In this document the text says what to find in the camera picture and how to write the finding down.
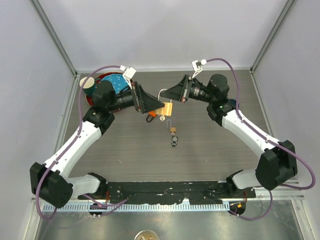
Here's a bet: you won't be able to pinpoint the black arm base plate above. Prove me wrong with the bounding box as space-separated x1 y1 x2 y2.
76 180 257 205

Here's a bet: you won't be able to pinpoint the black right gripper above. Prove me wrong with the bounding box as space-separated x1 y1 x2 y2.
161 74 216 104

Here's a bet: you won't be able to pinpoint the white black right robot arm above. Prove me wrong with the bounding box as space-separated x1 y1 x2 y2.
159 74 298 198

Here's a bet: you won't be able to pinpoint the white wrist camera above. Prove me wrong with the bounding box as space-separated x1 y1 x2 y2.
119 65 137 89
191 59 207 79

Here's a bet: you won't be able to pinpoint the small brass long-shackle padlock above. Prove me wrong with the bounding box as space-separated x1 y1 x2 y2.
166 119 177 135

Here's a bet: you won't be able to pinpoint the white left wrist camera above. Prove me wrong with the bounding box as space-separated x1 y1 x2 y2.
119 65 137 89

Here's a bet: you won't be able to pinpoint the blue dotted plate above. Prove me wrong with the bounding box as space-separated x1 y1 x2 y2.
101 73 129 94

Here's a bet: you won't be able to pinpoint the orange black padlock with keys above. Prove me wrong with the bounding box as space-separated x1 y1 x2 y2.
145 111 157 123

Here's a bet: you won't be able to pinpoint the large brass padlock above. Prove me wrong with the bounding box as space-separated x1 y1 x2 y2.
154 99 173 122

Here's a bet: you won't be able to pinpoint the dark green mug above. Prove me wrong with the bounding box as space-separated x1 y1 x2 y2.
79 77 101 97

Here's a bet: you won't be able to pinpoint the keys on small padlock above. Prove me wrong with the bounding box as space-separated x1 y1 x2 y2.
171 132 179 147

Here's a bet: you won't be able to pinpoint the aluminium frame rail front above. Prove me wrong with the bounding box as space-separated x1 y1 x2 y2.
31 182 305 203

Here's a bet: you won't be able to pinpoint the slotted blue-white cable duct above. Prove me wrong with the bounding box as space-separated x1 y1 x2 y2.
57 201 230 212

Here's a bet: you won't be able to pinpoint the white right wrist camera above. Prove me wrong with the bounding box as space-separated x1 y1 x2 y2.
191 59 207 79

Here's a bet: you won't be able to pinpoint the round metal object bottom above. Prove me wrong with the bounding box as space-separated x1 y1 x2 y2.
134 229 160 240

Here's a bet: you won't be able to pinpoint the red round tray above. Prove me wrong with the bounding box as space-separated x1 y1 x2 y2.
84 72 126 113

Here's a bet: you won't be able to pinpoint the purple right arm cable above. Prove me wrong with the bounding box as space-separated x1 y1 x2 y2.
206 57 317 223

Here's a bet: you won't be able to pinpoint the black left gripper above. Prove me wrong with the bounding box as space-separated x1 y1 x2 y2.
107 81 164 114

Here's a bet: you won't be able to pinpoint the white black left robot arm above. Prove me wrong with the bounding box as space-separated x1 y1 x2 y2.
30 81 165 209

